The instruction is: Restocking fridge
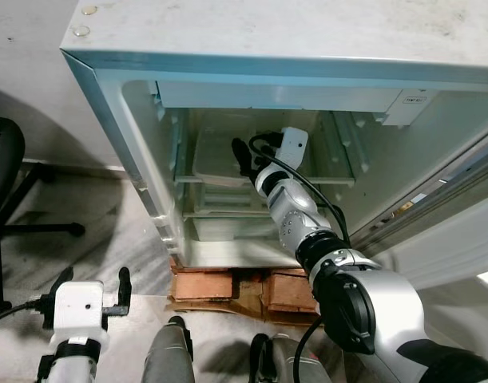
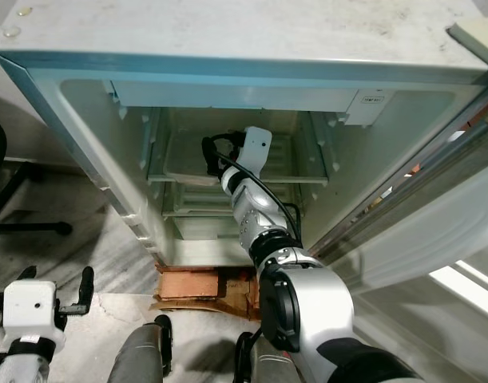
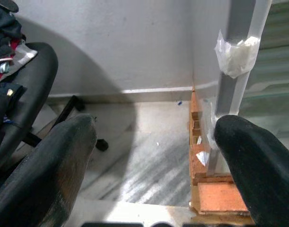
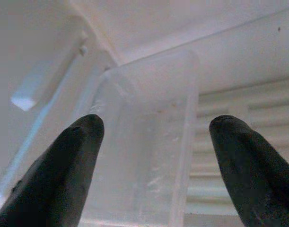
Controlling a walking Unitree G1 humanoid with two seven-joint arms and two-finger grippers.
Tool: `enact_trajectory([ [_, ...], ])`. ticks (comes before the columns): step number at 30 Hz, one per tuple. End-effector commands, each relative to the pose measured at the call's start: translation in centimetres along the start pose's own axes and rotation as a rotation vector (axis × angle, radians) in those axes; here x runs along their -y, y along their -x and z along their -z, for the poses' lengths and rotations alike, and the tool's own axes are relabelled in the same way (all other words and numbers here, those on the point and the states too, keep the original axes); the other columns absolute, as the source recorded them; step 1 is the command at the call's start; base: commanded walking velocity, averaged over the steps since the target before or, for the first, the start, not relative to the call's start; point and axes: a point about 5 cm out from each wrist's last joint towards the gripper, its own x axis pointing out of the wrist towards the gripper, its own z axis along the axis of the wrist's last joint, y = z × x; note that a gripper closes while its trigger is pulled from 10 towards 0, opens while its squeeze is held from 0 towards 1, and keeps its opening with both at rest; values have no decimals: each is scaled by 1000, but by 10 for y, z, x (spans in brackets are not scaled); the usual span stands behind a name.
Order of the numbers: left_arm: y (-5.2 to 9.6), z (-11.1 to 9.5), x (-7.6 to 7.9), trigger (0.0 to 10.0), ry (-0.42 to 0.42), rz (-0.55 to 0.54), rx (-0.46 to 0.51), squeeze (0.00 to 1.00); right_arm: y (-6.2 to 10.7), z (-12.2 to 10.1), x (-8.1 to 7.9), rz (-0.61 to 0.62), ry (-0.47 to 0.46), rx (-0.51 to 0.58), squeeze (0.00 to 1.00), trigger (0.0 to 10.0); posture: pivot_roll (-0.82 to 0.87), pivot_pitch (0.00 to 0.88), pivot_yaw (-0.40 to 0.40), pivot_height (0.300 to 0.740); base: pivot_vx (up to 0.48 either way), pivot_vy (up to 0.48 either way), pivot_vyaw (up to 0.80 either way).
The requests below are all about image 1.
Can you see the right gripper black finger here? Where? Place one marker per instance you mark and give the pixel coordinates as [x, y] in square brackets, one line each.
[242, 158]

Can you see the small round metal disc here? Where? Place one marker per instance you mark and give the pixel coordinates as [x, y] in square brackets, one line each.
[89, 9]
[81, 30]

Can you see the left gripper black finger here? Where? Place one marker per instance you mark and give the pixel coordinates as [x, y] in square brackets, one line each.
[49, 307]
[124, 291]

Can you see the black office chair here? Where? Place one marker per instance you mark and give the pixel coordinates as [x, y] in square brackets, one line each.
[4, 167]

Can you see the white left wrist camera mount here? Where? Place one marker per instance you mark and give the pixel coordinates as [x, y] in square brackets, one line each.
[78, 307]

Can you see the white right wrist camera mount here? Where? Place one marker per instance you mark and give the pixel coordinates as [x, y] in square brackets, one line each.
[293, 148]

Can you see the grey robot leg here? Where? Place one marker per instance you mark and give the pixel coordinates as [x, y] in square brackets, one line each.
[168, 355]
[279, 363]

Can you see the white open fridge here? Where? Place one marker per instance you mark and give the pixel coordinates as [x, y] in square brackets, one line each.
[267, 32]

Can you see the white fridge door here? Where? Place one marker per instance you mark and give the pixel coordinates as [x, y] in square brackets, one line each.
[451, 231]

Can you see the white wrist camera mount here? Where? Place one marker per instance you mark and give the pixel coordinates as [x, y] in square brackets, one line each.
[78, 307]
[293, 148]

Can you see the grey robot left leg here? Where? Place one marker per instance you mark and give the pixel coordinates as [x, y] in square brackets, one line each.
[168, 355]

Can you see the white fridge drawer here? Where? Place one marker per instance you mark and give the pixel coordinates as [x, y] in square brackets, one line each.
[228, 227]

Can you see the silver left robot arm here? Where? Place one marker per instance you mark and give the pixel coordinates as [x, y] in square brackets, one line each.
[68, 363]

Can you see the red brick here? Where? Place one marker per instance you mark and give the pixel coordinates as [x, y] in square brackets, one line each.
[202, 286]
[290, 289]

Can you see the grey robot right leg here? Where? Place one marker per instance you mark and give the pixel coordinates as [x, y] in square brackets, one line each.
[279, 363]

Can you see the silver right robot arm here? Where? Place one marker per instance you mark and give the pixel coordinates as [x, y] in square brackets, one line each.
[371, 303]

